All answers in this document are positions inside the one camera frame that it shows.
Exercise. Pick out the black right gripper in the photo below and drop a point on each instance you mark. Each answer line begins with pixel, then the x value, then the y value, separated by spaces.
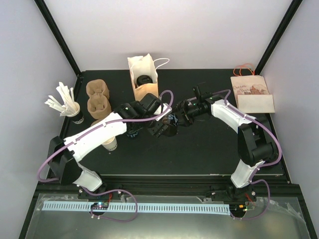
pixel 187 119

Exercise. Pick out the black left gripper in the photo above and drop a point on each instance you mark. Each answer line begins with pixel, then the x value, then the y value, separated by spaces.
pixel 157 131

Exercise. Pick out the black paper coffee cup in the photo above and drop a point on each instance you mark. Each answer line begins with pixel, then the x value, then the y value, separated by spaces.
pixel 170 123

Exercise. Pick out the black lid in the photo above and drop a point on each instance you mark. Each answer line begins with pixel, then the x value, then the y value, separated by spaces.
pixel 143 79

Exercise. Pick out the brown paper takeout bag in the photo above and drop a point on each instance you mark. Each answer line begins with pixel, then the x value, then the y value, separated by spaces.
pixel 143 73

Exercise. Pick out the stack of black cup lids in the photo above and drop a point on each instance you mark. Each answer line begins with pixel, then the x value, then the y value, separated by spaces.
pixel 133 133

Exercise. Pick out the brown pulp cup carrier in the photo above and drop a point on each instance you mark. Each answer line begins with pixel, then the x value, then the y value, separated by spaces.
pixel 97 122

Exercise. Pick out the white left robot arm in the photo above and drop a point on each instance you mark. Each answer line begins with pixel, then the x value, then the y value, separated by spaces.
pixel 64 155

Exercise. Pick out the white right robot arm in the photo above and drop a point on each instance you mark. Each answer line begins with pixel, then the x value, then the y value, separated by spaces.
pixel 257 145

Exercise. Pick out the white paper coffee cup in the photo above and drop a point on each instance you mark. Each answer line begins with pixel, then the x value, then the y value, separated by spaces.
pixel 110 144

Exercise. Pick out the stack of pulp cup carriers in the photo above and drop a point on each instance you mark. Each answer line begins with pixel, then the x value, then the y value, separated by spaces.
pixel 98 104

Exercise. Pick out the cup of white wrapped stirrers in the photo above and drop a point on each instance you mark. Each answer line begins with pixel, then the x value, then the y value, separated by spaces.
pixel 70 108

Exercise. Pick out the printed paper bag orange handles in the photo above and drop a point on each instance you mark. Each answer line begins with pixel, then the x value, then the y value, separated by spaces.
pixel 250 90

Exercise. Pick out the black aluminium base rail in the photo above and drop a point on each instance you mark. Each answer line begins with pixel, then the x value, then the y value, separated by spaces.
pixel 217 189

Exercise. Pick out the light blue cable duct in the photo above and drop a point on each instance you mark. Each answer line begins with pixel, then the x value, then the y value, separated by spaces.
pixel 217 209

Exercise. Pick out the black right frame post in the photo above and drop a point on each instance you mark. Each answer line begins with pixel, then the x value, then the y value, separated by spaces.
pixel 287 18

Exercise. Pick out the black frame post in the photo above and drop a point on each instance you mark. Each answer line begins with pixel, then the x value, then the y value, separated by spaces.
pixel 44 10
pixel 287 18

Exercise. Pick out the black left frame post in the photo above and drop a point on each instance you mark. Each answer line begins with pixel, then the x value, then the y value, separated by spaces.
pixel 44 10

